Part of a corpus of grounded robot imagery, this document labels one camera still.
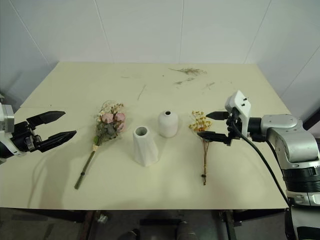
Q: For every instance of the pink rose bouquet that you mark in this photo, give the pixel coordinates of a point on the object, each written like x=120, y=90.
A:
x=110, y=122

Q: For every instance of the small dried twig scrap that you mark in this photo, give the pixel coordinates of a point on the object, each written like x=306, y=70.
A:
x=208, y=86
x=185, y=80

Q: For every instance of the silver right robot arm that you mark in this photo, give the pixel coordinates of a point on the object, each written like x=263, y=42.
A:
x=282, y=130

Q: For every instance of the yellow dried flower sprig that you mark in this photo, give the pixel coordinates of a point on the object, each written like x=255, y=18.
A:
x=200, y=123

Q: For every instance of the white round bottle vase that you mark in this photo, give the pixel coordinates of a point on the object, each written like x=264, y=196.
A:
x=168, y=123

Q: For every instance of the white faceted tall vase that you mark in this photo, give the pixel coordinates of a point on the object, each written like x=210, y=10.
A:
x=145, y=147

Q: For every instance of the black table frame bar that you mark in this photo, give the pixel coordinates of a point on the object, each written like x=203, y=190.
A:
x=50, y=214

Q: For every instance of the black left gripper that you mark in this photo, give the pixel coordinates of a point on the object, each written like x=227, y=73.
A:
x=23, y=137

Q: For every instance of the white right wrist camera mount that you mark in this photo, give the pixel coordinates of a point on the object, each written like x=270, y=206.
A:
x=241, y=105

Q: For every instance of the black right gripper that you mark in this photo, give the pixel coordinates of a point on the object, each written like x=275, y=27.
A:
x=233, y=130

